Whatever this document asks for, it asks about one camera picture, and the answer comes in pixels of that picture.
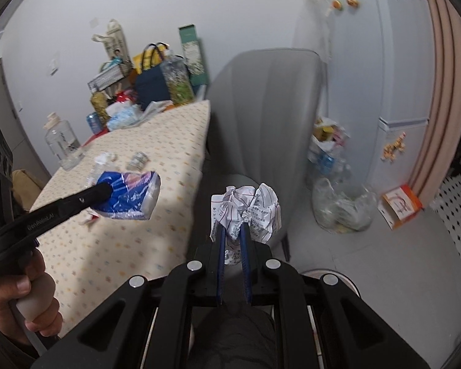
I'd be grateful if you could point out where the printed paper ball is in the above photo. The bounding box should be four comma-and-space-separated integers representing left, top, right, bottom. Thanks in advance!
211, 183, 281, 266

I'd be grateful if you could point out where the blue plastic snack wrapper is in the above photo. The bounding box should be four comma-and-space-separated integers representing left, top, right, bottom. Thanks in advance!
90, 171, 160, 220

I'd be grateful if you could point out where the clear plastic trash bag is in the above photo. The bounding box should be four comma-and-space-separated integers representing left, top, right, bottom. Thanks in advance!
311, 177, 378, 233

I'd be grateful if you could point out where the person's left hand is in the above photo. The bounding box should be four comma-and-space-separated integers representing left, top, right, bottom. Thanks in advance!
0, 248, 63, 345

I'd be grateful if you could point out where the brown jacket on chair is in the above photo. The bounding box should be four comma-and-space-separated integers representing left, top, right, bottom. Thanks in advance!
12, 169, 45, 212

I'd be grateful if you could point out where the floral patterned tablecloth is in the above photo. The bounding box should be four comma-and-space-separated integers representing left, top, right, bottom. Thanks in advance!
35, 101, 211, 331

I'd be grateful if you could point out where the crumpled foil wrapper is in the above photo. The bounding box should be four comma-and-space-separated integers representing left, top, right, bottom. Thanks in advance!
126, 152, 149, 172

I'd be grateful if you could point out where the large clear water jug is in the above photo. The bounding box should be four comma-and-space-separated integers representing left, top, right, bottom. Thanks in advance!
44, 113, 84, 171

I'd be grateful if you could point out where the crumpled white tissue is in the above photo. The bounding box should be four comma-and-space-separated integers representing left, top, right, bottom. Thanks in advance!
95, 152, 117, 165

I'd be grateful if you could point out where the green tea bottle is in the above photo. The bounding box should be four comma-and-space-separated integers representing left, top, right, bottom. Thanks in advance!
160, 49, 195, 105

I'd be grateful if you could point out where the blue tissue pack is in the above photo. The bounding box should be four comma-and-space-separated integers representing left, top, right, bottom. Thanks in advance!
106, 102, 142, 132

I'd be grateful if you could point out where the orange white cardboard box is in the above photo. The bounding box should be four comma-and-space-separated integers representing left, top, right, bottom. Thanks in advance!
378, 184, 423, 230

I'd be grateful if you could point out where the blue drink can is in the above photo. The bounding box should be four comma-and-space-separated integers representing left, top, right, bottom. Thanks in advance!
86, 112, 103, 135

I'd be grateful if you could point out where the navy blue lunch bag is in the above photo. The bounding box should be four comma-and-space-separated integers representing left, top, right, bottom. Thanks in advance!
134, 64, 171, 111

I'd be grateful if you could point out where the yellow tea bottle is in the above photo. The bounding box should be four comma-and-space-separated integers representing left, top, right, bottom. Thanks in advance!
90, 92, 110, 127

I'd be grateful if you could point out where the yellow snack bag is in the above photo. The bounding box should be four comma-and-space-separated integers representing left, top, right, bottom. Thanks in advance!
132, 42, 169, 74

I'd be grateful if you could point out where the green tall box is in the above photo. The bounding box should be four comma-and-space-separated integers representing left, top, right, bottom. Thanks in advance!
179, 24, 209, 86

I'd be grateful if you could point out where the beige tote bag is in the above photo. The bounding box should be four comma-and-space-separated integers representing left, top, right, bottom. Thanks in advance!
91, 19, 132, 72

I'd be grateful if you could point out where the pink curtain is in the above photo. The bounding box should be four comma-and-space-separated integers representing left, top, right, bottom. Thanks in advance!
409, 0, 461, 207

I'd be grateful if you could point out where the white plastic bag hanging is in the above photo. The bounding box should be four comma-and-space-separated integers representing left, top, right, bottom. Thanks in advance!
292, 0, 332, 63

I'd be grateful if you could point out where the white refrigerator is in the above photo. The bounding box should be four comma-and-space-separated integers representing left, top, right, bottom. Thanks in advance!
323, 0, 435, 194

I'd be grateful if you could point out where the black wire mesh basket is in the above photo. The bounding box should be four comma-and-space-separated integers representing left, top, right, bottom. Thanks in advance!
87, 62, 133, 93

